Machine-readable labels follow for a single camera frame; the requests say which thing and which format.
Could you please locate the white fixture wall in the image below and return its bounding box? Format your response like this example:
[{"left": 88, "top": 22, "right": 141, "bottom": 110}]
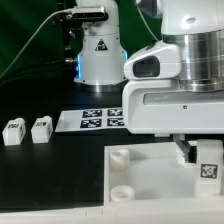
[{"left": 0, "top": 197, "right": 224, "bottom": 224}]

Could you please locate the white square tabletop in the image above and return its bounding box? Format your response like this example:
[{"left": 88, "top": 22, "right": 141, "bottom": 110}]
[{"left": 103, "top": 141, "right": 224, "bottom": 205}]

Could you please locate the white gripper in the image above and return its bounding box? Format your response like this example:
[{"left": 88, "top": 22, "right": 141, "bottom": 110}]
[{"left": 122, "top": 80, "right": 224, "bottom": 163}]

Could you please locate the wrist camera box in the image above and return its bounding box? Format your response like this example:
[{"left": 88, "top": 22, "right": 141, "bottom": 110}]
[{"left": 124, "top": 41, "right": 181, "bottom": 80}]

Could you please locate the white sheet with tags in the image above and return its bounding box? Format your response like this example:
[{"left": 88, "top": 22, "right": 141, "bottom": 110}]
[{"left": 56, "top": 108, "right": 125, "bottom": 132}]

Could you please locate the grey camera cable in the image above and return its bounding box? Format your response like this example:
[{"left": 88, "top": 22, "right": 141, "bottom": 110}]
[{"left": 0, "top": 8, "right": 74, "bottom": 81}]

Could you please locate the silver camera on base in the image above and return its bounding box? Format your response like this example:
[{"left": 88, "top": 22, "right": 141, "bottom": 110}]
[{"left": 71, "top": 6, "right": 108, "bottom": 22}]

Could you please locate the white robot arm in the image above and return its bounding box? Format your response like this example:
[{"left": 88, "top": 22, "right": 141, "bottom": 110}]
[{"left": 75, "top": 0, "right": 224, "bottom": 162}]

